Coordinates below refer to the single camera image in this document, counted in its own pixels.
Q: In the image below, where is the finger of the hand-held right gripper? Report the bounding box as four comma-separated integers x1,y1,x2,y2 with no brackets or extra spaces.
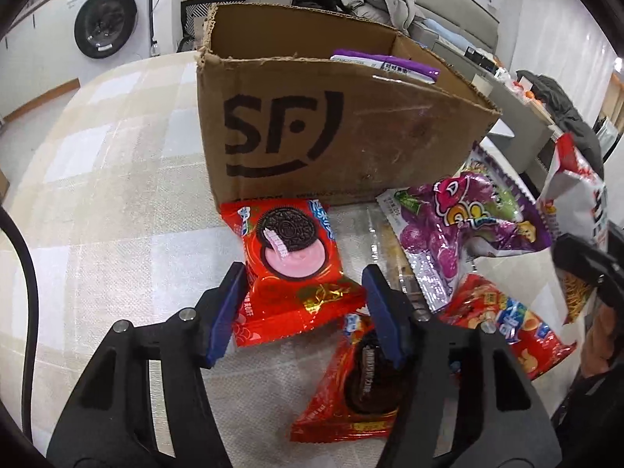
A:
552,233,624,313

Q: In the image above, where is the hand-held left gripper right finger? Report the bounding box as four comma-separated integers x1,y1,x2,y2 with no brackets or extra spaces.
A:
362,264,561,468

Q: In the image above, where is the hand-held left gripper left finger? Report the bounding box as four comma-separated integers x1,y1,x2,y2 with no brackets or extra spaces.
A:
46,262,249,468

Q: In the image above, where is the white noodle snack bag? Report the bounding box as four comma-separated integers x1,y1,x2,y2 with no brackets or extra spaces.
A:
536,131,610,325

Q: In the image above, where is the red pink-cream cookie packet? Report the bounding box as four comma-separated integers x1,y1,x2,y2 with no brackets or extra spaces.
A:
219,198,367,348

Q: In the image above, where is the clear cracker packet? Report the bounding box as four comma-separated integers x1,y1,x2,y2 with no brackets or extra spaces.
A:
341,202,434,313

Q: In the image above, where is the red chocolate cookie packet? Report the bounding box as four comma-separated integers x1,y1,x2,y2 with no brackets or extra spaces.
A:
290,314,405,444

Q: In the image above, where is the purple grape gummy bag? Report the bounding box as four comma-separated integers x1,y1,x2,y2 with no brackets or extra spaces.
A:
375,149,554,313

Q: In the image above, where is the red chips bag blue label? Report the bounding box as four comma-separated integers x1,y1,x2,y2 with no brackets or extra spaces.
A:
436,273,576,381

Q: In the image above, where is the brown cardboard box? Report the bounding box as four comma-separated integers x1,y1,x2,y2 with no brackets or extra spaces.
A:
195,1,503,206

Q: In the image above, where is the purple snack bag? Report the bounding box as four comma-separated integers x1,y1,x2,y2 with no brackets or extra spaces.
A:
330,48,442,83

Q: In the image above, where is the person's right forearm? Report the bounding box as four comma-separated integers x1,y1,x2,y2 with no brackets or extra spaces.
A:
551,370,624,468

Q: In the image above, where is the person's right hand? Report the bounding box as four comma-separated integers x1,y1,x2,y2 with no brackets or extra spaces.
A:
580,300,617,381

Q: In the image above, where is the dark coat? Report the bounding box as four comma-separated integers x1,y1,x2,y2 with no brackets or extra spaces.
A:
517,69,605,171

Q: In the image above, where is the black box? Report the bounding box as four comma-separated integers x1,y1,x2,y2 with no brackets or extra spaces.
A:
463,46,495,66

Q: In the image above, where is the light blue pillow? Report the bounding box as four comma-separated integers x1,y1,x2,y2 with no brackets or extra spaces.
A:
414,17,449,42

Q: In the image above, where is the black patterned basket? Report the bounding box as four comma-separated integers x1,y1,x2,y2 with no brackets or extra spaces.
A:
178,0,247,54

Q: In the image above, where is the grey clothes pile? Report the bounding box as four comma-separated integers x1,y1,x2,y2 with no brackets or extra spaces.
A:
339,0,425,35

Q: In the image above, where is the white washing machine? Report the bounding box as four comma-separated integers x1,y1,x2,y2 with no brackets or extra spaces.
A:
63,0,157,62

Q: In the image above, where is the white kitchen base cabinet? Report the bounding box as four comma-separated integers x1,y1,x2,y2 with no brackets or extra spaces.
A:
0,0,81,118

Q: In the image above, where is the black cable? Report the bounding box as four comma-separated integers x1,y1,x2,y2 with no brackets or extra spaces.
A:
0,207,40,444

